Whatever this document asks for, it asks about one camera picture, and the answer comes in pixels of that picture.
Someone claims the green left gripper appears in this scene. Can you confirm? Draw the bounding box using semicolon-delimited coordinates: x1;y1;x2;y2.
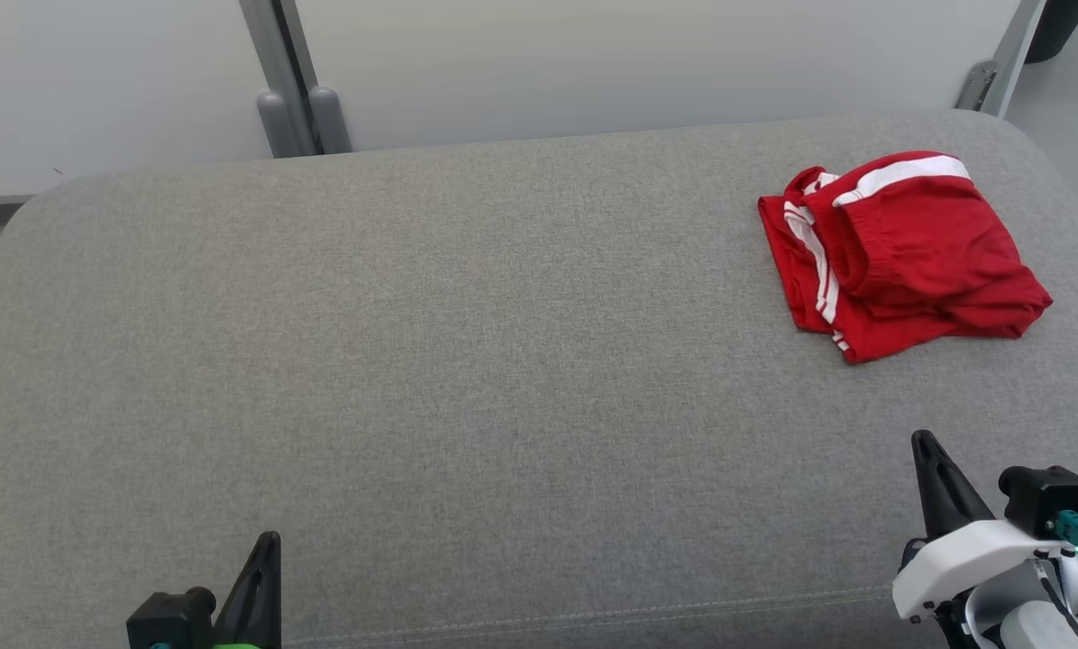
211;531;282;649

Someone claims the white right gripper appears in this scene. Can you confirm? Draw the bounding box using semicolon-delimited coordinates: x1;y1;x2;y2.
892;430;1078;649

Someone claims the red white sports jersey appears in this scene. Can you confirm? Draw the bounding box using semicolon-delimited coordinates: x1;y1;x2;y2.
757;167;1054;364

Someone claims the grey fabric sofa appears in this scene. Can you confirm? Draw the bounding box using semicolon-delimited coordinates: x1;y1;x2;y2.
0;110;1078;649

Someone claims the dark grey trash bin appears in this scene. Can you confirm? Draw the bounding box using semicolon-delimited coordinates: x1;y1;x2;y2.
1024;0;1078;64

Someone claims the grey rounded post foot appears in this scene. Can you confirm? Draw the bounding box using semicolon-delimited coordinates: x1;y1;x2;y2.
257;90;301;159
309;86;352;154

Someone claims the grey partition post with latch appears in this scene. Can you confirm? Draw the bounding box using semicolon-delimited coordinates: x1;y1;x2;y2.
240;0;324;154

